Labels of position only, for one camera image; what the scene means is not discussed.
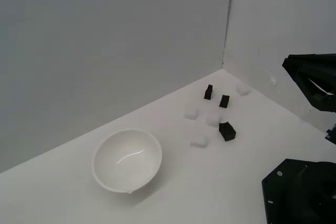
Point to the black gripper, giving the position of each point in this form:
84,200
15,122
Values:
332,136

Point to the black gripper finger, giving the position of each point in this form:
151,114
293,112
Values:
291,61

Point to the small black foam cube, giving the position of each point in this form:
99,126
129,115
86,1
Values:
224,101

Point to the elongated black foam block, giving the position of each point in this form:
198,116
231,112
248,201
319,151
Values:
208,93

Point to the large black foam cube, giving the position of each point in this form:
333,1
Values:
227,131

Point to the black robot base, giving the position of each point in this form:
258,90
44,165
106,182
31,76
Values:
299,195

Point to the white bowl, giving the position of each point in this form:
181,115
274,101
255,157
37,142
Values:
126,161

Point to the white foam cube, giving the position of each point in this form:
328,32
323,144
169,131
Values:
212,119
198,141
242,89
190,113

